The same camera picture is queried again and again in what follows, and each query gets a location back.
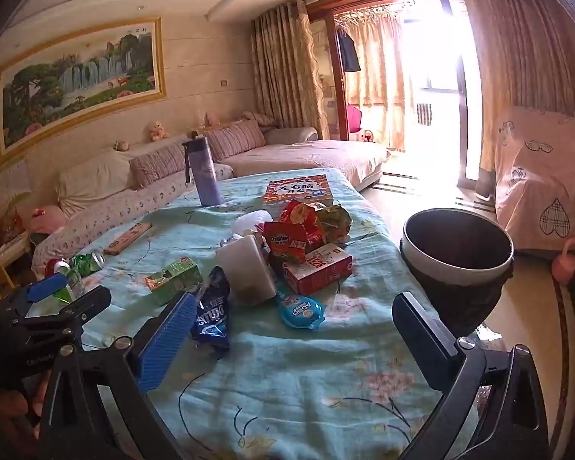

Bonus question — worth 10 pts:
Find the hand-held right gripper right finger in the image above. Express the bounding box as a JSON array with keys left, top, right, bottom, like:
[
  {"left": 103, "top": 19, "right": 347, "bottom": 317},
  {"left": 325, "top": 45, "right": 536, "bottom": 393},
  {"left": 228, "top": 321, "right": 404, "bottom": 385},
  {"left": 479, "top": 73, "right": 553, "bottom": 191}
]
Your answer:
[{"left": 392, "top": 291, "right": 552, "bottom": 460}]

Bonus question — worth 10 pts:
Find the colourful flat game box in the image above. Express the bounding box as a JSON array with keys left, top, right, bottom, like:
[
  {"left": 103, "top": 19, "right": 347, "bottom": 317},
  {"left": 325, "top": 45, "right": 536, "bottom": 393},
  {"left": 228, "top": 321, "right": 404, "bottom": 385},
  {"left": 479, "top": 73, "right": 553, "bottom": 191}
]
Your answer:
[{"left": 263, "top": 174, "right": 335, "bottom": 208}]

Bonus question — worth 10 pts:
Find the sofa with floral cover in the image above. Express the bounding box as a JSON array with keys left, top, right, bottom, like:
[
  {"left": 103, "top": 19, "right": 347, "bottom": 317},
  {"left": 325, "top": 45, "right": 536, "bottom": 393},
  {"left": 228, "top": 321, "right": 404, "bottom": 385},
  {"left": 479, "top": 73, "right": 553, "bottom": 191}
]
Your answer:
[{"left": 31, "top": 127, "right": 394, "bottom": 279}]

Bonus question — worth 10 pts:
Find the pink heart print cover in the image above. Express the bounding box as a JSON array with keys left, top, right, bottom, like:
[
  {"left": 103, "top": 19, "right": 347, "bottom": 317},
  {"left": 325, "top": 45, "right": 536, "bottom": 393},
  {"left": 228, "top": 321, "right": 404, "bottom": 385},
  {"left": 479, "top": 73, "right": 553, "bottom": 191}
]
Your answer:
[{"left": 493, "top": 105, "right": 575, "bottom": 252}]

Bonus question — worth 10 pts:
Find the wooden door frame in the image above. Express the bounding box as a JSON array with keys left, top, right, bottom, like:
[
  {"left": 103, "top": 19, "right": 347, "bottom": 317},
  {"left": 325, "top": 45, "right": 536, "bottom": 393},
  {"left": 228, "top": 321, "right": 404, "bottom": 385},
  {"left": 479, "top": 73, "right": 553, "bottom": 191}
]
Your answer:
[{"left": 309, "top": 0, "right": 465, "bottom": 142}]

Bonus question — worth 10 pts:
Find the hanging dark garment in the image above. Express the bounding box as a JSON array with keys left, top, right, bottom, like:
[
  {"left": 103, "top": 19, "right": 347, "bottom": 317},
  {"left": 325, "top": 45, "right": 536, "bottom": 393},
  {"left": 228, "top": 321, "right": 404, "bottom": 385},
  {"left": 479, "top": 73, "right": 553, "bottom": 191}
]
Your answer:
[{"left": 336, "top": 29, "right": 362, "bottom": 72}]

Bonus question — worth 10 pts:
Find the red orange snack bag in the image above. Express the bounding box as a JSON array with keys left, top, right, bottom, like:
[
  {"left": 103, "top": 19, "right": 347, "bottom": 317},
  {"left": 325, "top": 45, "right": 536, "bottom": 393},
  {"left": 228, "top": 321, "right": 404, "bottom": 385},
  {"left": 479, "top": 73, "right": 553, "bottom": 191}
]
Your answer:
[{"left": 263, "top": 220, "right": 310, "bottom": 264}]

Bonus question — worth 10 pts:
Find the white pillow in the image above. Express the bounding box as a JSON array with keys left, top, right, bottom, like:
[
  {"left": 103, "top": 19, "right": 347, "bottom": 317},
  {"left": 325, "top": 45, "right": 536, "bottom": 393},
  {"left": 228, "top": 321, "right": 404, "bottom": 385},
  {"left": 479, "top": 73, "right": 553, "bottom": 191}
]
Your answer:
[{"left": 57, "top": 151, "right": 137, "bottom": 216}]

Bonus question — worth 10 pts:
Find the dark blue snack bag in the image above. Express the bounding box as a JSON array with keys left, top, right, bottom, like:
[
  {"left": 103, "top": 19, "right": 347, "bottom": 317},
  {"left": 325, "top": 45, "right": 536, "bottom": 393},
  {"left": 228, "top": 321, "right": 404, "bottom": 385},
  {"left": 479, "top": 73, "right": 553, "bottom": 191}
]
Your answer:
[{"left": 192, "top": 266, "right": 232, "bottom": 360}]

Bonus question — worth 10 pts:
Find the sheer balcony curtain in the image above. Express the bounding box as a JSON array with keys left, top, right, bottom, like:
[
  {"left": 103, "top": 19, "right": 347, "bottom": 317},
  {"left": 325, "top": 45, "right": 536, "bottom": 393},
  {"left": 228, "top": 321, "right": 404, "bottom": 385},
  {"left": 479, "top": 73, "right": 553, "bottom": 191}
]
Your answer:
[{"left": 335, "top": 10, "right": 413, "bottom": 151}]

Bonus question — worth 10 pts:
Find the wooden side table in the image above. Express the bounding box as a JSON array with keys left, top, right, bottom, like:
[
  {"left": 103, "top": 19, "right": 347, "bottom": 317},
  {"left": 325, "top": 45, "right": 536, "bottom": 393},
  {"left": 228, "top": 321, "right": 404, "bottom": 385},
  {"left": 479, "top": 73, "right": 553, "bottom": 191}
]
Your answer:
[{"left": 0, "top": 235, "right": 34, "bottom": 298}]

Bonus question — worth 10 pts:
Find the green drink carton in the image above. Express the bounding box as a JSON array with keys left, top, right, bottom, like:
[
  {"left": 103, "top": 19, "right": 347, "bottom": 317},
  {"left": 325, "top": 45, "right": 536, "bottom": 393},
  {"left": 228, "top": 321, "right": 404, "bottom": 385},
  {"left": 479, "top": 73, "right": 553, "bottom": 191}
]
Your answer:
[{"left": 145, "top": 256, "right": 204, "bottom": 306}]

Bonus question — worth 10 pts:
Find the small striped pillow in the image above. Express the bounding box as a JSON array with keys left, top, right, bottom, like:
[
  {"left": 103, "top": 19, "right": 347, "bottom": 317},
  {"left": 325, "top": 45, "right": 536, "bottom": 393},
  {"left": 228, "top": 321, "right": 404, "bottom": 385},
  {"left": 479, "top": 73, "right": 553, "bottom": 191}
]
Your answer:
[{"left": 242, "top": 110, "right": 279, "bottom": 128}]

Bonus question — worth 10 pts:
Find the magenta chair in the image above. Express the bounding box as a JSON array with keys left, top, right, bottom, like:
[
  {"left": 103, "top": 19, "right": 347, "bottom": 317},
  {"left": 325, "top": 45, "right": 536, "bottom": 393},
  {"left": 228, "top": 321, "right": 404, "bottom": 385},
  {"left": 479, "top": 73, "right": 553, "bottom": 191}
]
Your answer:
[{"left": 347, "top": 104, "right": 365, "bottom": 140}]

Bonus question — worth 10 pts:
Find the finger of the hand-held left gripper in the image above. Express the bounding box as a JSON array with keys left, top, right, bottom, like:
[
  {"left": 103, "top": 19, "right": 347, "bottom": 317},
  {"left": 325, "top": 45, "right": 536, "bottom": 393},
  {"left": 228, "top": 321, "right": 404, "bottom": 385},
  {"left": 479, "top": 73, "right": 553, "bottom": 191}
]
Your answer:
[
  {"left": 24, "top": 286, "right": 112, "bottom": 332},
  {"left": 14, "top": 274, "right": 72, "bottom": 317}
]

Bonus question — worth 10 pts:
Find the crushed green can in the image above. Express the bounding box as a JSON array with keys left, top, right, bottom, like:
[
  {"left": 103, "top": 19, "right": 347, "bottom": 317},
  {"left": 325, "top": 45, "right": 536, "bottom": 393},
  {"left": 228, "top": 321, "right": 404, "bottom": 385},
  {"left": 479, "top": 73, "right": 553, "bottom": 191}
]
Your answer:
[{"left": 72, "top": 249, "right": 107, "bottom": 276}]

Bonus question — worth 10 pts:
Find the green gold snack bag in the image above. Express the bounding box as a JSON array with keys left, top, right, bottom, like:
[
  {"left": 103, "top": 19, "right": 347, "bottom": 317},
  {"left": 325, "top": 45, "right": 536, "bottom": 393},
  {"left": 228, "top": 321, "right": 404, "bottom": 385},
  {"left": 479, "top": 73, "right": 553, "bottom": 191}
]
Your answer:
[{"left": 316, "top": 204, "right": 353, "bottom": 243}]

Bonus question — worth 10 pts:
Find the black trash bin white rim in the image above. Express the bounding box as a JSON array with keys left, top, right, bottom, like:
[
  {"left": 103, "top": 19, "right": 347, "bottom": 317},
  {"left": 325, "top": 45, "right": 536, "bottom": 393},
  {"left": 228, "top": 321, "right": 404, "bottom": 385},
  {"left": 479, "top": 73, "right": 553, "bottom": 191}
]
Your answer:
[{"left": 400, "top": 207, "right": 515, "bottom": 341}]

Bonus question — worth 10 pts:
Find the blue round snack packet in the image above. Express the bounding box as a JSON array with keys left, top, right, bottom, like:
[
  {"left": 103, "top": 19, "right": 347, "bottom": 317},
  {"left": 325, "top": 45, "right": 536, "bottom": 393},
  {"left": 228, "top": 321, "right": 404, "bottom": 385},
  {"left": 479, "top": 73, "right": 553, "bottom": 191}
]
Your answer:
[{"left": 278, "top": 292, "right": 327, "bottom": 330}]

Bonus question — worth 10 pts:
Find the white plastic cup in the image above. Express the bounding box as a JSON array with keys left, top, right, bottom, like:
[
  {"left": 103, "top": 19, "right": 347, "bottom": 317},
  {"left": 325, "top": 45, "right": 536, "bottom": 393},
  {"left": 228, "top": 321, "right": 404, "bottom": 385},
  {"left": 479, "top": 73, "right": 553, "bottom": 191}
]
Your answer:
[{"left": 215, "top": 235, "right": 279, "bottom": 307}]

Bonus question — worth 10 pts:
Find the white wrapper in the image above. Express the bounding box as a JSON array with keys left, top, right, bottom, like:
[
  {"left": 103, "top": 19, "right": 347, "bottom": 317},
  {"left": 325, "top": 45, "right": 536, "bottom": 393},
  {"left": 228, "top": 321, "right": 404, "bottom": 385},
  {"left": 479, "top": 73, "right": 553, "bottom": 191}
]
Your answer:
[{"left": 232, "top": 210, "right": 274, "bottom": 238}]

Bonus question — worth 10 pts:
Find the framed landscape painting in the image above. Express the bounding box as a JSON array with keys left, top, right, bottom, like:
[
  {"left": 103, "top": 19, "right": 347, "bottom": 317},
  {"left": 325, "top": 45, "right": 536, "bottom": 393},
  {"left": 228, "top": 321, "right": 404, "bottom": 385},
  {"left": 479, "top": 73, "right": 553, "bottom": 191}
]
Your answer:
[{"left": 0, "top": 16, "right": 168, "bottom": 166}]

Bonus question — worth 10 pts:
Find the large pink plush toy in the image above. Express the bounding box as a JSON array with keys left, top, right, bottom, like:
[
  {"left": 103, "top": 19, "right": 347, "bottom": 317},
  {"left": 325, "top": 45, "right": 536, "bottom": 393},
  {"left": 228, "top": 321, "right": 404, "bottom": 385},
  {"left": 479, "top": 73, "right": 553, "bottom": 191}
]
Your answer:
[{"left": 31, "top": 205, "right": 68, "bottom": 235}]

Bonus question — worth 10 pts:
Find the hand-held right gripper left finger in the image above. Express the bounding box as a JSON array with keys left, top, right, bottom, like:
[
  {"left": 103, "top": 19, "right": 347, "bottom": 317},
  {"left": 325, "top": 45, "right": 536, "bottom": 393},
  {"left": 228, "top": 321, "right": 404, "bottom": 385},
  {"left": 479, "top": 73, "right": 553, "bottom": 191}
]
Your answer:
[{"left": 38, "top": 291, "right": 197, "bottom": 460}]

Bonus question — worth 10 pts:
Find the red green snack bag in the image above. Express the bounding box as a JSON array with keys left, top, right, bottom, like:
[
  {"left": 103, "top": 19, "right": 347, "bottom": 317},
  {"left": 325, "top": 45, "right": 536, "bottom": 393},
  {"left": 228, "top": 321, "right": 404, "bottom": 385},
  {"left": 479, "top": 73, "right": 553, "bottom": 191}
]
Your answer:
[{"left": 280, "top": 200, "right": 324, "bottom": 231}]

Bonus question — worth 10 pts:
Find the pink kettlebell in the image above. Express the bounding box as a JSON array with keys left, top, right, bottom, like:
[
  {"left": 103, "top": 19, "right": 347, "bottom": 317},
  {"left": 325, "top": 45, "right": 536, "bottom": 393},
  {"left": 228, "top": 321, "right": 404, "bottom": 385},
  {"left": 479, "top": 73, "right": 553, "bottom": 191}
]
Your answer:
[{"left": 551, "top": 237, "right": 575, "bottom": 284}]

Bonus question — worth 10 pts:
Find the purple water bottle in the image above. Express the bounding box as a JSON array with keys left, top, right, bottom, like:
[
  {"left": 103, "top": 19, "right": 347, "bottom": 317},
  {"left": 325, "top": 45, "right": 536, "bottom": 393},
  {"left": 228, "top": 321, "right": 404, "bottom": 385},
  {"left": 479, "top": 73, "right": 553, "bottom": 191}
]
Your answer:
[{"left": 182, "top": 136, "right": 224, "bottom": 207}]

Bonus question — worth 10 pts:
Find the red can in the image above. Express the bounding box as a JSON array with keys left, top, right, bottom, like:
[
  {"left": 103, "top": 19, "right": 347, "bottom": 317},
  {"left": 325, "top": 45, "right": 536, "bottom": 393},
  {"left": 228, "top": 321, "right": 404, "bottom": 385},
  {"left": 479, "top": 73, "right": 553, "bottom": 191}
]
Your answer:
[{"left": 44, "top": 258, "right": 72, "bottom": 279}]

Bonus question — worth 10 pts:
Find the beige patterned curtain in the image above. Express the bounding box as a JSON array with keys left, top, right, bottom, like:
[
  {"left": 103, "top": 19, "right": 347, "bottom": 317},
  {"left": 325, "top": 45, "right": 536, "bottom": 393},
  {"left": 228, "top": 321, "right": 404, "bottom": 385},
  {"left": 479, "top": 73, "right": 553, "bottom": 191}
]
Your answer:
[
  {"left": 453, "top": 0, "right": 575, "bottom": 192},
  {"left": 250, "top": 1, "right": 324, "bottom": 130}
]

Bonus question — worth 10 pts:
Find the person's left hand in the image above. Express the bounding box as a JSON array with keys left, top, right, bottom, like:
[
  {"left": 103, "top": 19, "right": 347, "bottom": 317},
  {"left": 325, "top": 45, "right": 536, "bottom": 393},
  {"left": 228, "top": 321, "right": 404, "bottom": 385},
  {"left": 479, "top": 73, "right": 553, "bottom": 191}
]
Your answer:
[{"left": 0, "top": 371, "right": 51, "bottom": 444}]

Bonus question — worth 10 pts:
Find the red carton box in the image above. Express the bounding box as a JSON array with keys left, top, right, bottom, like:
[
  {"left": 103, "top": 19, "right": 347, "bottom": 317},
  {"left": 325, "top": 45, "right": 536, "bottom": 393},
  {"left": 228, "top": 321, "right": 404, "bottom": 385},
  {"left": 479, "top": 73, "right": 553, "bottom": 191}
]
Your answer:
[{"left": 282, "top": 243, "right": 353, "bottom": 296}]

